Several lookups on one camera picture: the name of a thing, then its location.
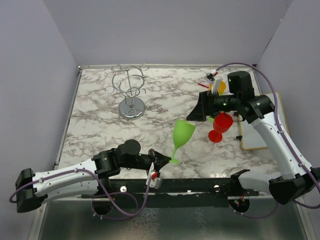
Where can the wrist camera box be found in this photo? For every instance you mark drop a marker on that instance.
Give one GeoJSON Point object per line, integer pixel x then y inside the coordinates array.
{"type": "Point", "coordinates": [154, 178]}
{"type": "Point", "coordinates": [212, 77]}

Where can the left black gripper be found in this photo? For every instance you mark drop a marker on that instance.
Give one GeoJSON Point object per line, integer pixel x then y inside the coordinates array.
{"type": "Point", "coordinates": [157, 161]}

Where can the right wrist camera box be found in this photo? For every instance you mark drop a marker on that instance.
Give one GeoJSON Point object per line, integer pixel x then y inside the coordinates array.
{"type": "Point", "coordinates": [212, 77]}

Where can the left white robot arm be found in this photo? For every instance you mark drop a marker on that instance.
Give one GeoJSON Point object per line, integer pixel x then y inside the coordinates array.
{"type": "Point", "coordinates": [32, 189]}

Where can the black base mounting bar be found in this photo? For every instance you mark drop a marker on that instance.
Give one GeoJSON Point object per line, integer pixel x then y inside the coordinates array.
{"type": "Point", "coordinates": [179, 192]}

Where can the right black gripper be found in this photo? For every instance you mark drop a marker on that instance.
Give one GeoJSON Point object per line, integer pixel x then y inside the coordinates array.
{"type": "Point", "coordinates": [204, 107]}

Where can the chrome wine glass rack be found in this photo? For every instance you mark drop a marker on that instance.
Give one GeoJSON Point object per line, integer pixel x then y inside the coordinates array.
{"type": "Point", "coordinates": [129, 81]}

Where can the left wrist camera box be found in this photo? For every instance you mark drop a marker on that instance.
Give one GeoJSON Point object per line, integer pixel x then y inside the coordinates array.
{"type": "Point", "coordinates": [154, 178]}

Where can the small whiteboard wooden frame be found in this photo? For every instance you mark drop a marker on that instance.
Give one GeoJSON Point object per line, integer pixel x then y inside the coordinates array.
{"type": "Point", "coordinates": [253, 138]}

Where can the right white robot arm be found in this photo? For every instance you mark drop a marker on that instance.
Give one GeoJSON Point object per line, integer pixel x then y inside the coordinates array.
{"type": "Point", "coordinates": [297, 176]}

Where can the small red white box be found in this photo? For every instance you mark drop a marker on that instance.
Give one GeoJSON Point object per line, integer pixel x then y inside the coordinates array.
{"type": "Point", "coordinates": [204, 84]}

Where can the orange plastic wine glass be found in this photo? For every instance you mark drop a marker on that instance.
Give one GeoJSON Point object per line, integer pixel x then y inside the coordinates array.
{"type": "Point", "coordinates": [221, 86]}

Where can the red plastic wine glass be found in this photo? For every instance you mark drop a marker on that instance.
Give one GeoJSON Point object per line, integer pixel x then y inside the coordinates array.
{"type": "Point", "coordinates": [221, 124]}

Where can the green wine glass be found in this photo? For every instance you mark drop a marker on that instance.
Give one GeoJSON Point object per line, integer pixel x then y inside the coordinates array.
{"type": "Point", "coordinates": [210, 119]}
{"type": "Point", "coordinates": [182, 133]}

